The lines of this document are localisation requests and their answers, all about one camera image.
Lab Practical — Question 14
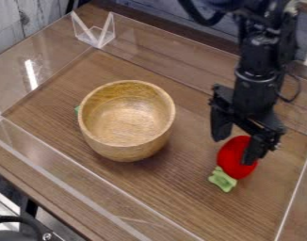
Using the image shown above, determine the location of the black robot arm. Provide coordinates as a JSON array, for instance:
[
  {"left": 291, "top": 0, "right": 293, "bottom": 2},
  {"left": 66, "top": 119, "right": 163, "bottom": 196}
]
[{"left": 177, "top": 0, "right": 299, "bottom": 166}]

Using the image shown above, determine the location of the wooden bowl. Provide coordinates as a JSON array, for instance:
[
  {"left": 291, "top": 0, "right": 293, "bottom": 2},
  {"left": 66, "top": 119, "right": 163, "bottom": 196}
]
[{"left": 77, "top": 80, "right": 176, "bottom": 162}]

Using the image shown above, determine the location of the clear acrylic table barrier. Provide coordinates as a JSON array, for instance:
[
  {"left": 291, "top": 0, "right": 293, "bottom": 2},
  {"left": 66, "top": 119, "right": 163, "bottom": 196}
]
[{"left": 0, "top": 5, "right": 307, "bottom": 241}]

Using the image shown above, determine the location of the black metal table leg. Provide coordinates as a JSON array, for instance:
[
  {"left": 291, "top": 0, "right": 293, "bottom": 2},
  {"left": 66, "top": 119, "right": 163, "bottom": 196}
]
[{"left": 24, "top": 199, "right": 38, "bottom": 217}]

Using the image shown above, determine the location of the red plush strawberry toy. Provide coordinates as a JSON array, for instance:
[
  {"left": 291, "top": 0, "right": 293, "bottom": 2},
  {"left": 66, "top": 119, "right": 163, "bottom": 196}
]
[{"left": 208, "top": 136, "right": 257, "bottom": 193}]

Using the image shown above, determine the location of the clear acrylic corner bracket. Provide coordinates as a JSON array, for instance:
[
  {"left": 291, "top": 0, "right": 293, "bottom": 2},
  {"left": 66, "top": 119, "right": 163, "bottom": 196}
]
[{"left": 70, "top": 12, "right": 116, "bottom": 49}]

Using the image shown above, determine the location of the black cable lower left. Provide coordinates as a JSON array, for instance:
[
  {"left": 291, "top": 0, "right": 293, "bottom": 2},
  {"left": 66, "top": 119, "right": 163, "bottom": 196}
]
[{"left": 0, "top": 215, "right": 44, "bottom": 241}]

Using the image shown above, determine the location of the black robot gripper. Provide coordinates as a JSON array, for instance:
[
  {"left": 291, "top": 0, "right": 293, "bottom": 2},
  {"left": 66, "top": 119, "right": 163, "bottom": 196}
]
[{"left": 208, "top": 69, "right": 285, "bottom": 166}]

